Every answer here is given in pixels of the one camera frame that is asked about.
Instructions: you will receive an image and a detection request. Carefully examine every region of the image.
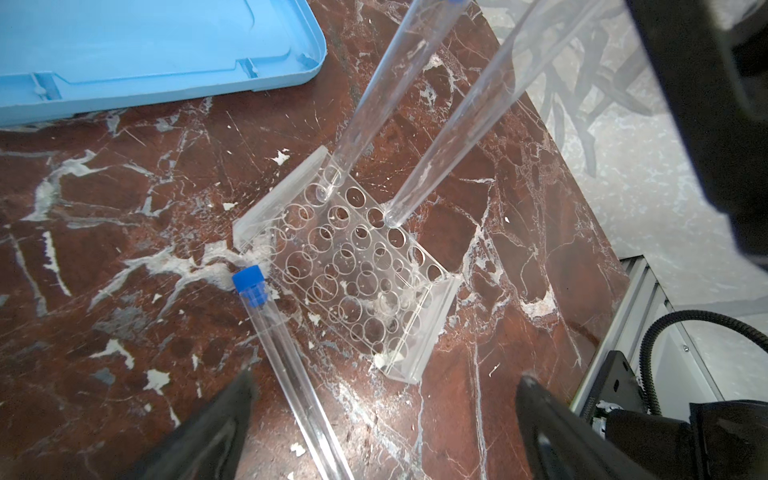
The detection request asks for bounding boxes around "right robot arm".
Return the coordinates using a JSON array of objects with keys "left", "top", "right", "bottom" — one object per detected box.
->
[{"left": 564, "top": 1, "right": 767, "bottom": 479}]

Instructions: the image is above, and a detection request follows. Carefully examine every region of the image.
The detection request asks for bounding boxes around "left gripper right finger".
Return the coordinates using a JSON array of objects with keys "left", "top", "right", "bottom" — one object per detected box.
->
[{"left": 515, "top": 375, "right": 654, "bottom": 479}]

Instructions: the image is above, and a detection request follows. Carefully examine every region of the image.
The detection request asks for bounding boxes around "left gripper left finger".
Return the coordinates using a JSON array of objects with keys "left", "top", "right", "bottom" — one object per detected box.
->
[{"left": 119, "top": 370, "right": 258, "bottom": 479}]

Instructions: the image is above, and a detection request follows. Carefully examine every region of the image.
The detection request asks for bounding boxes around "blue plastic bin lid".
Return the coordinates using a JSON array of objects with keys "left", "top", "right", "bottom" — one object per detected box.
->
[{"left": 1, "top": 1, "right": 327, "bottom": 127}]

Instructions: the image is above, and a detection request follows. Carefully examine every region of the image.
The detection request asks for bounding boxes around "test tube blue cap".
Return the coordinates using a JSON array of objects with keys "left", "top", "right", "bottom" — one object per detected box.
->
[
  {"left": 232, "top": 265, "right": 353, "bottom": 479},
  {"left": 323, "top": 1, "right": 468, "bottom": 198},
  {"left": 384, "top": 0, "right": 604, "bottom": 227}
]

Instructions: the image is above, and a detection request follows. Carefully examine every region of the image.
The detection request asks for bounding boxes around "clear acrylic test tube rack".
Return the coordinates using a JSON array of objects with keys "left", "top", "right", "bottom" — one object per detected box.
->
[{"left": 232, "top": 146, "right": 461, "bottom": 384}]

